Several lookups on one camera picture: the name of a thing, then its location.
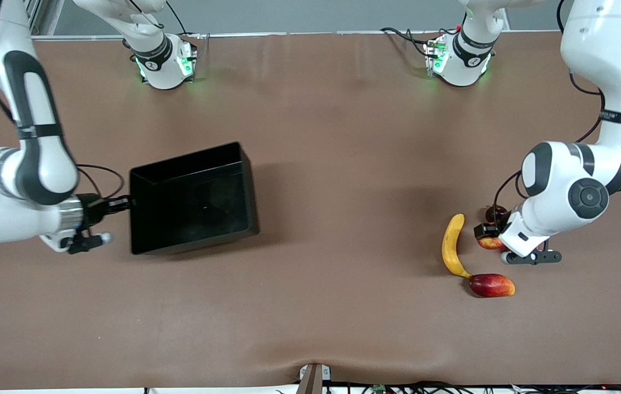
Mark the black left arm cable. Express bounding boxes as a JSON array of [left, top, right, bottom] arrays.
[[494, 0, 618, 222]]

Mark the red yellow mango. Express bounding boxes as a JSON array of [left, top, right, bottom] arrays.
[[469, 273, 516, 298]]

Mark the brown table cover mat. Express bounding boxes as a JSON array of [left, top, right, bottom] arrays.
[[0, 30, 621, 390]]

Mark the yellow banana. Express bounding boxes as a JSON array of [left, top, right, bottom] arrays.
[[442, 213, 473, 279]]

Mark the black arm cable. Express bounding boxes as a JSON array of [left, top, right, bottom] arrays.
[[0, 0, 125, 200], [494, 0, 618, 222]]

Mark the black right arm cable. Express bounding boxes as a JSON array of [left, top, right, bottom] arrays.
[[0, 0, 125, 200]]

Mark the black right base cable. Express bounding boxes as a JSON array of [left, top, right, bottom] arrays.
[[165, 0, 202, 42]]

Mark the black left base cable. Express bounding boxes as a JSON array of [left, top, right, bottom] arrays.
[[380, 26, 440, 58]]

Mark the black base cable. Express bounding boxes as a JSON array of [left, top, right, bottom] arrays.
[[165, 0, 202, 42], [380, 26, 440, 58]]

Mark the aluminium frame profile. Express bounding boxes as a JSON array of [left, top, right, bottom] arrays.
[[25, 0, 66, 38]]

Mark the black plastic box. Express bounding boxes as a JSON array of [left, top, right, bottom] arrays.
[[129, 142, 260, 256]]

